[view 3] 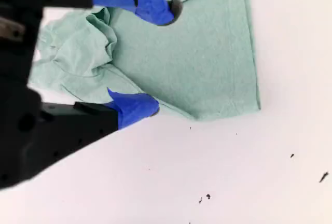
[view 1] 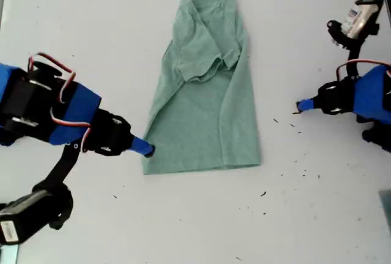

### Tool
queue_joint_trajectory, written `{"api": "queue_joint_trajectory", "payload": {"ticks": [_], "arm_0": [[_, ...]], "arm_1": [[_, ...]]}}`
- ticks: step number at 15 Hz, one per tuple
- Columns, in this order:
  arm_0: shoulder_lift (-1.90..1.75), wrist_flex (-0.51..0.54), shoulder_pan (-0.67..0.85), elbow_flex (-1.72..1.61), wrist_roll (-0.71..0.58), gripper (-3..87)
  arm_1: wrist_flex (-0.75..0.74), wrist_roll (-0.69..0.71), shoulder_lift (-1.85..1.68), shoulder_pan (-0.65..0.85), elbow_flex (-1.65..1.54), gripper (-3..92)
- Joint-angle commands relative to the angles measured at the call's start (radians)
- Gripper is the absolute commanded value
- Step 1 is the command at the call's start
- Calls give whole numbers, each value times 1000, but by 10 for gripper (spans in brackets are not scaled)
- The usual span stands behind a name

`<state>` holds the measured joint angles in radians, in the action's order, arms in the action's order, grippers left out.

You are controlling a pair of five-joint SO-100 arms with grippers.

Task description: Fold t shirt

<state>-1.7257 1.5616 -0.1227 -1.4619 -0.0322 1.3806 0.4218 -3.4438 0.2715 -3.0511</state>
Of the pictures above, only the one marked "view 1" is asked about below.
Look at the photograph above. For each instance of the green t-shirt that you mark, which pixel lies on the green t-shirt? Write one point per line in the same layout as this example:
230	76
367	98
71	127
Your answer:
198	108

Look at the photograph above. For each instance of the camera black stalk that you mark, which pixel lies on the camera black stalk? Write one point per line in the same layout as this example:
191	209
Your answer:
351	56
62	163

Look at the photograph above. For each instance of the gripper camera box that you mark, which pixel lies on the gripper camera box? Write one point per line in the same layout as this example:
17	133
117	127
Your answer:
21	218
359	16

